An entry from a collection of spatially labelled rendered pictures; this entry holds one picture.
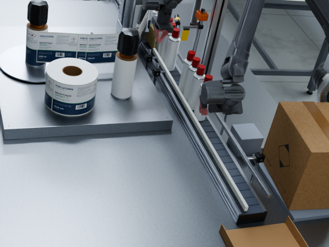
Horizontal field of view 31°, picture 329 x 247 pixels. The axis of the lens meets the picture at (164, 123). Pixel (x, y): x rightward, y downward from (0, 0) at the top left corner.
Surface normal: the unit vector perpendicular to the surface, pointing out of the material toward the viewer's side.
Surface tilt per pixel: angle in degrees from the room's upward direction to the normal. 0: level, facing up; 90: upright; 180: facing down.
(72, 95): 90
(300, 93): 0
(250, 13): 50
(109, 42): 90
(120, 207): 0
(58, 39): 90
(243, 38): 45
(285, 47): 0
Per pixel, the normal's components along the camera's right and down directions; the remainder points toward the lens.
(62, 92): -0.26, 0.52
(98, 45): 0.37, 0.59
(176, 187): 0.17, -0.80
